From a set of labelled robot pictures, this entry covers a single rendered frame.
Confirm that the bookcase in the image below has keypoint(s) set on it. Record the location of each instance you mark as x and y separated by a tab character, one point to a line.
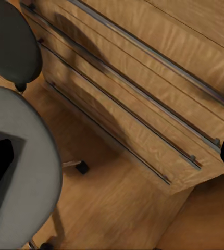
40	79

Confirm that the cabinet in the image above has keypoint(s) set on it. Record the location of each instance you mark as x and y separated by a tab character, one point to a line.
146	76
199	225

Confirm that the swivel chair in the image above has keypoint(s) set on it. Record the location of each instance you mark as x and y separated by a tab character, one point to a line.
31	186

